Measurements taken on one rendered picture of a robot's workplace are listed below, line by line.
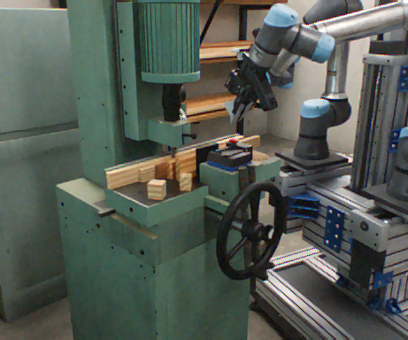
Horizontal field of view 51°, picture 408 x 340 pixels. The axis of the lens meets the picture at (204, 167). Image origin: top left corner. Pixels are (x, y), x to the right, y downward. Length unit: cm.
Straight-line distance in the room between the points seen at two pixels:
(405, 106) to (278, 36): 72
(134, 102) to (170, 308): 65
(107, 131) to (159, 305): 58
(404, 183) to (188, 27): 84
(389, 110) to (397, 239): 47
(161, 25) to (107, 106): 35
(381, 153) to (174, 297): 91
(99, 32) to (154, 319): 89
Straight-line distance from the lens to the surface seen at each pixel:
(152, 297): 132
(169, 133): 133
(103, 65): 144
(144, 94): 139
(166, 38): 125
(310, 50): 119
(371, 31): 138
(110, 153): 149
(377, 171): 175
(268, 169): 152
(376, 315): 201
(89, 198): 151
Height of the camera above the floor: 138
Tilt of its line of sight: 19 degrees down
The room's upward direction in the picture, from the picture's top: straight up
